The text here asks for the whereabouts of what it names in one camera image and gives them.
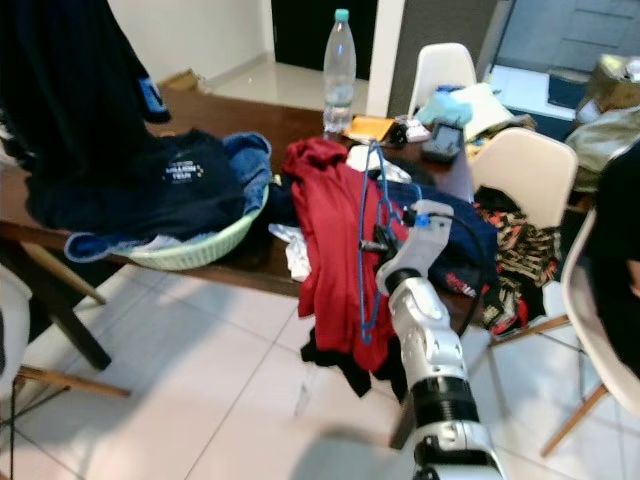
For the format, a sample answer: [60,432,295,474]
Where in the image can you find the thin blue clothes hanger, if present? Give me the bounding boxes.
[357,140,406,346]

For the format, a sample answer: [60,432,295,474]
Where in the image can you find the plain black shirt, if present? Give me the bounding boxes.
[0,0,173,176]

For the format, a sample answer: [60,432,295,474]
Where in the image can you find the bright red t-shirt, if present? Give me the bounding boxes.
[280,137,406,373]

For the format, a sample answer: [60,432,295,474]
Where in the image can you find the white paper sheet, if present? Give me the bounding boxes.
[345,145,411,186]

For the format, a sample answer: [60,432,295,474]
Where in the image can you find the white crumpled cloth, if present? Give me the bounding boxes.
[268,222,311,281]

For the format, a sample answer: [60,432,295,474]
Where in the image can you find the navy blue garment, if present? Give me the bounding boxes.
[385,180,501,296]

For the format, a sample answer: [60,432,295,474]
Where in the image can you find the black handheld device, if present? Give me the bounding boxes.
[420,120,464,164]

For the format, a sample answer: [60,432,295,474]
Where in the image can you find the orange flat packet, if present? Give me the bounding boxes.
[345,115,396,143]

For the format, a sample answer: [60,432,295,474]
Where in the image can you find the black red patterned garment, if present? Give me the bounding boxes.
[470,188,561,336]

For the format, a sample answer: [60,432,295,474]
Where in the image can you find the teal cloth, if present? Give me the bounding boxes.
[415,88,471,129]

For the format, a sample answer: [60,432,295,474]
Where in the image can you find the crumpled black garment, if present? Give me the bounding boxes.
[300,325,411,399]

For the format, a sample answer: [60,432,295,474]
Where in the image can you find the beige plastic chair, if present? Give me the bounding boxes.
[470,127,581,346]

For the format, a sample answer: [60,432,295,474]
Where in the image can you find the white cushion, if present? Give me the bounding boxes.
[455,82,511,136]

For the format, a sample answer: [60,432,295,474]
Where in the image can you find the clear water bottle teal cap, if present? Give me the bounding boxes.
[322,8,358,136]

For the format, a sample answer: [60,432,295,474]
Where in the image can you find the white plastic chair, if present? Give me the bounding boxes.
[407,42,478,116]

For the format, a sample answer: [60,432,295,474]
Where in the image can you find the pale green laundry basket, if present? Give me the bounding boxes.
[125,185,271,271]

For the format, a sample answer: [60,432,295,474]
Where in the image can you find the dark wooden dining table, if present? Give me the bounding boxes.
[0,88,591,451]

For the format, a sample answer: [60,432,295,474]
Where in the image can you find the person in black clothes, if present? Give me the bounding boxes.
[585,140,640,379]

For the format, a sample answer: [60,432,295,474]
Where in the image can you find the dark blue storage box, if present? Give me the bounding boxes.
[550,70,596,111]

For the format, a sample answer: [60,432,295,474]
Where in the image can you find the beige fabric bag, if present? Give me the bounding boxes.
[565,105,640,166]

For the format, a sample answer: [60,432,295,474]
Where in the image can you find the white chair wooden legs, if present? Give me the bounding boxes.
[540,235,640,459]

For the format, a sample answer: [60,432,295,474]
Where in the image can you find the black t-shirt white print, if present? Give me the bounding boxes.
[25,128,246,241]

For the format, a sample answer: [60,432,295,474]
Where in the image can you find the brown cardboard box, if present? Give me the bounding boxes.
[585,52,640,113]

